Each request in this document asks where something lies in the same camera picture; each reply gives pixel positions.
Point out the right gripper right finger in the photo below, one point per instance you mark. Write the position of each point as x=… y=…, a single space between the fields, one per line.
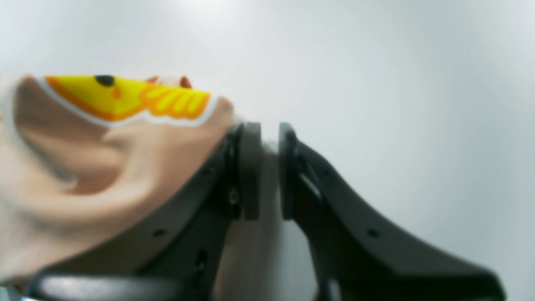
x=360 y=255

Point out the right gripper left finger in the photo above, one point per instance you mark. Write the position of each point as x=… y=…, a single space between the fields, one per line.
x=174 y=253

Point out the peach pink T-shirt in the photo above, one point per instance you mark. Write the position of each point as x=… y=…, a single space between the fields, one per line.
x=83 y=158

